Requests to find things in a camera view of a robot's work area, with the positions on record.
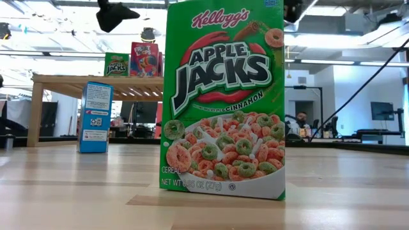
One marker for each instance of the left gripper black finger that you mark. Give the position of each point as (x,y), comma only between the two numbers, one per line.
(124,14)

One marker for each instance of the green Apple Jacks cereal box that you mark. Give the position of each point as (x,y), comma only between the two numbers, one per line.
(116,65)
(223,96)

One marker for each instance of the blue Rice Krispies cereal box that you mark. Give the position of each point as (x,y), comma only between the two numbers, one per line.
(96,127)

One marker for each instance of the black monitor on arm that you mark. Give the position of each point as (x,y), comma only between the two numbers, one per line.
(381,111)

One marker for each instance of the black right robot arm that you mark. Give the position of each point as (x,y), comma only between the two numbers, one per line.
(292,11)

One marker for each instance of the wooden slatted shelf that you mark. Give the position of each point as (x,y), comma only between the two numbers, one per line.
(96,80)

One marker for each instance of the black hanging ceiling fixture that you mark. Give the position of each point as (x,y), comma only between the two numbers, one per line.
(148,36)

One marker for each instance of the black computer monitor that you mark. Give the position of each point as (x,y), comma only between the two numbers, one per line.
(143,111)

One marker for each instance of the red panel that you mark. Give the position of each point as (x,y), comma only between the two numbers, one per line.
(159,115)

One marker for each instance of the dark cabinet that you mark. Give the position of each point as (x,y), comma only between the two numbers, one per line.
(48,118)

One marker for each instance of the small grey cylinder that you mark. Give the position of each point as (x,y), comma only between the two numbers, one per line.
(9,142)

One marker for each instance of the person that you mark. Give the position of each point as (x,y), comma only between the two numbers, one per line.
(302,119)

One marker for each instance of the ceiling light strip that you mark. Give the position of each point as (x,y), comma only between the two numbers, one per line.
(326,61)

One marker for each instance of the dark desk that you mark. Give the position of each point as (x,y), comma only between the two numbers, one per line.
(377,131)

